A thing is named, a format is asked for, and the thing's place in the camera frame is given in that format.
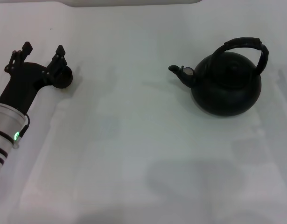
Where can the small black teacup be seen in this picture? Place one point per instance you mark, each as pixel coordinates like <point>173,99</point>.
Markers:
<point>64,80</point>

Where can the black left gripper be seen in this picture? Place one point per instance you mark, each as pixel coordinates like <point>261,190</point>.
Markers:
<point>22,81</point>

